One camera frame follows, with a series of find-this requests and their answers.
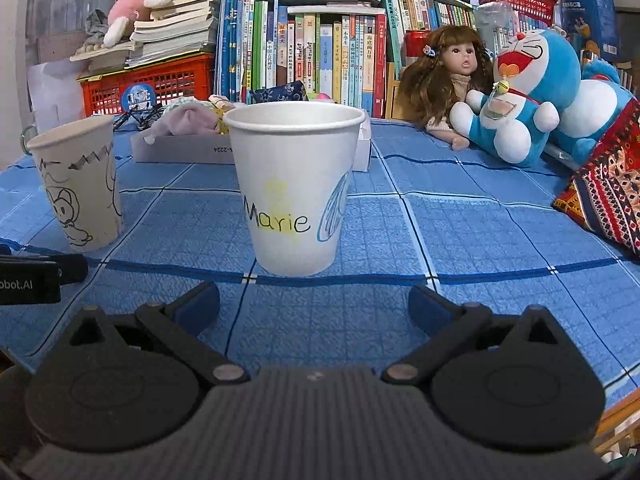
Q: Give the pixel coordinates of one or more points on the row of upright books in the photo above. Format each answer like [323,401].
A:
[325,60]

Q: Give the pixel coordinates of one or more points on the green checked cloth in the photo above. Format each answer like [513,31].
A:
[185,105]

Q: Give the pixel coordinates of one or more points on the paper cup with handwriting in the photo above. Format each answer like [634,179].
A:
[295,170]

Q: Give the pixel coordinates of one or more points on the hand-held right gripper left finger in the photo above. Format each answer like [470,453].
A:
[200,305]

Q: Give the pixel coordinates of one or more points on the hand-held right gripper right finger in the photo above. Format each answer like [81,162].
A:
[430,305]

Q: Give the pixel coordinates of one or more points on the red patterned cushion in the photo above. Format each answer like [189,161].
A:
[610,200]

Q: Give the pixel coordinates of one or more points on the paper cup with rabbit drawing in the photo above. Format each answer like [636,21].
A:
[75,185]

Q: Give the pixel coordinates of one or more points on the pale purple plush toy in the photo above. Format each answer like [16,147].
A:
[190,120]

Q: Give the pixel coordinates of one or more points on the pink white plush toy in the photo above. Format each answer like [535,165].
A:
[132,7]

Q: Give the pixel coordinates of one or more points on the grey plush toy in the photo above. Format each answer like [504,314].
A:
[95,25]

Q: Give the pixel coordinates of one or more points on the pink green plush toy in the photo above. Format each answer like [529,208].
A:
[323,97]

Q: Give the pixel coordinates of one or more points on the blue checked tablecloth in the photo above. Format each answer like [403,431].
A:
[450,240]

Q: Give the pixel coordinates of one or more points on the white cardboard box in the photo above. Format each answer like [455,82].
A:
[175,150]

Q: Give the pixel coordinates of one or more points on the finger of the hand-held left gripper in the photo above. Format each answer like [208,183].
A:
[74,267]

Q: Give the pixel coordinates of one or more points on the small blue cat plush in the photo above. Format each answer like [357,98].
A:
[545,60]

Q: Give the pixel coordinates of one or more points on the red can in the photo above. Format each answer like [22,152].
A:
[415,45]

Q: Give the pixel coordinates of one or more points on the gold sequin bow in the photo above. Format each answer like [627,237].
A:
[222,122]

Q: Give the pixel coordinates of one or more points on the stack of worn books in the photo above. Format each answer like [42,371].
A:
[175,25]

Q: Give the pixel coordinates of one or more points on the large blue cat plush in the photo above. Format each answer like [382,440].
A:
[595,110]

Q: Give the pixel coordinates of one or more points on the red plastic crate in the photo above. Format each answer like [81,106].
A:
[175,77]

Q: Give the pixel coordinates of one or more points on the dark blue speckled soft pouch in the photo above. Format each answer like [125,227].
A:
[277,92]

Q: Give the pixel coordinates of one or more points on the round blue badge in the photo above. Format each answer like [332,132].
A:
[136,97]

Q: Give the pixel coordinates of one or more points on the blue cardboard box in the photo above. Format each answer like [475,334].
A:
[590,15]

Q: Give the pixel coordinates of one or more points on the brown-haired doll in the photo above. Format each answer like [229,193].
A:
[460,60]

